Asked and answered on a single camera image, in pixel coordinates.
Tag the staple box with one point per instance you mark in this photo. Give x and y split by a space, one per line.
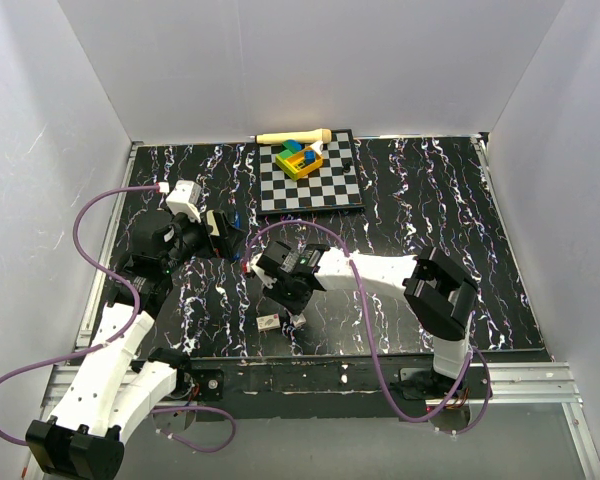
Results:
297 321
268 322

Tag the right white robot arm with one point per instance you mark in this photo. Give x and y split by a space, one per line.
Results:
439 292

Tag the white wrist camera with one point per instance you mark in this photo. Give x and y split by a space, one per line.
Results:
182 198
251 270

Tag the blue block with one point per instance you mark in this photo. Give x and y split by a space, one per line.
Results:
309 156

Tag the blue stapler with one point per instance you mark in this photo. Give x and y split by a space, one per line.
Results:
236 235

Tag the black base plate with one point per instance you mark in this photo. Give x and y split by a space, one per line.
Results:
337 387

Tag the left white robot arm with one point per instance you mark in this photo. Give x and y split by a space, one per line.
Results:
84 437

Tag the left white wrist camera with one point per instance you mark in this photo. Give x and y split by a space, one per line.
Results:
182 198

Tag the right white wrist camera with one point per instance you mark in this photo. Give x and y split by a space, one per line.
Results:
251 270

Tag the cream toy microphone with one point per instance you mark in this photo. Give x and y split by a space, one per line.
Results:
304 137

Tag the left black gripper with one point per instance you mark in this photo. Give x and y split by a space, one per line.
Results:
225 244

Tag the grey beige stapler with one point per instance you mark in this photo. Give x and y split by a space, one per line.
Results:
212 225

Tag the black white checkerboard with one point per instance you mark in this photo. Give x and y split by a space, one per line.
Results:
328 188

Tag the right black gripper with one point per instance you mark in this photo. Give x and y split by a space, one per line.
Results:
295 307

